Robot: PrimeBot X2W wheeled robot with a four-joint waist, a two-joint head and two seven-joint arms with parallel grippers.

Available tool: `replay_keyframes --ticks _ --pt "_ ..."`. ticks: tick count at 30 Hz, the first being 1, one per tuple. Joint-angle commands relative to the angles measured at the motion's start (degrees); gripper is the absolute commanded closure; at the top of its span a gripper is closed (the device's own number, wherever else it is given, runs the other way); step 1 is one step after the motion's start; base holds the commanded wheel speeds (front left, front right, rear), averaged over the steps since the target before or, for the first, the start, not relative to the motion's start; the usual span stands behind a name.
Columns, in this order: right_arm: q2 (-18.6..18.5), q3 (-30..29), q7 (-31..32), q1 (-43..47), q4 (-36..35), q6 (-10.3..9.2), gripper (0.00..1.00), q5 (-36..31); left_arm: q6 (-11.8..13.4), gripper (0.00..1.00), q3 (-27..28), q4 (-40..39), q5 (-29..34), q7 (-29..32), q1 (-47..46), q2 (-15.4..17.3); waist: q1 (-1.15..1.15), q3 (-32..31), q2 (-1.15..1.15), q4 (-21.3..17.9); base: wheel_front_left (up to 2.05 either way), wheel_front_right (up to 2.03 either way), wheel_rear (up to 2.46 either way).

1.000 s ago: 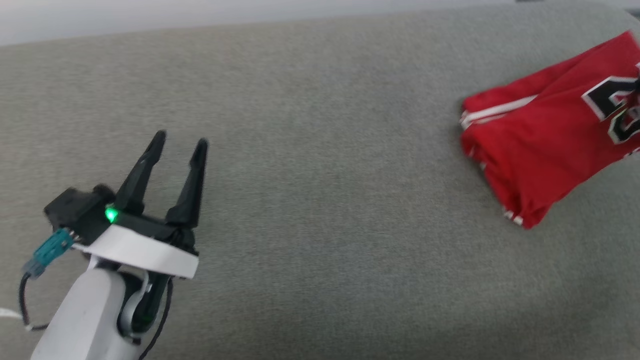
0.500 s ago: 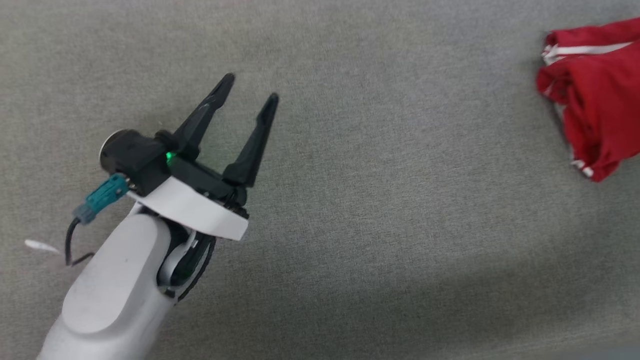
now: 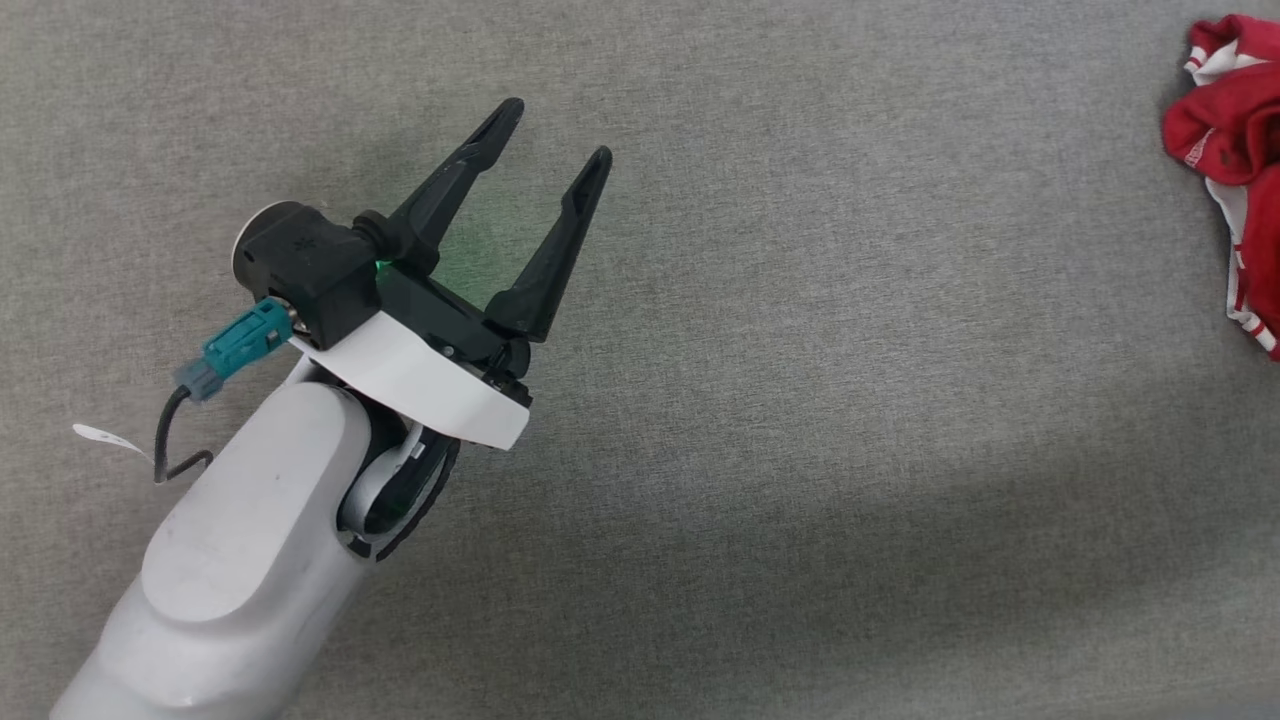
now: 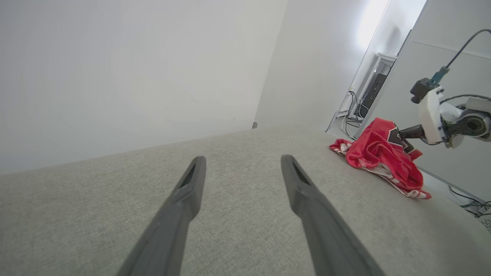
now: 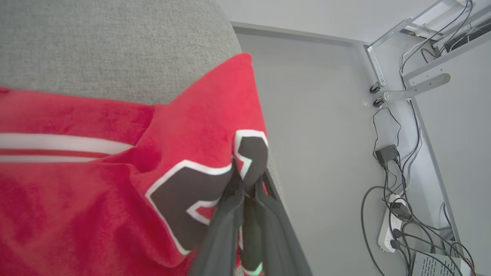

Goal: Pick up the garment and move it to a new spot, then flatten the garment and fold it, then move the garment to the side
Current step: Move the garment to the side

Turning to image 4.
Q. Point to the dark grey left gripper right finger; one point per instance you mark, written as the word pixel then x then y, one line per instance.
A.
pixel 326 237

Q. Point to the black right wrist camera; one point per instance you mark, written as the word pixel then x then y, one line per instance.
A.
pixel 420 89

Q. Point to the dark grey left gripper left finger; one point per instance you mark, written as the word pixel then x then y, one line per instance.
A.
pixel 172 230

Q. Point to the black device in rack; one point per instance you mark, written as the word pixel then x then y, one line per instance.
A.
pixel 374 92

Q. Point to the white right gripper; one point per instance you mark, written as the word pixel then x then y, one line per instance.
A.
pixel 430 115

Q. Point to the red jersey with white trim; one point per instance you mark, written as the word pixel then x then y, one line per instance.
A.
pixel 376 153

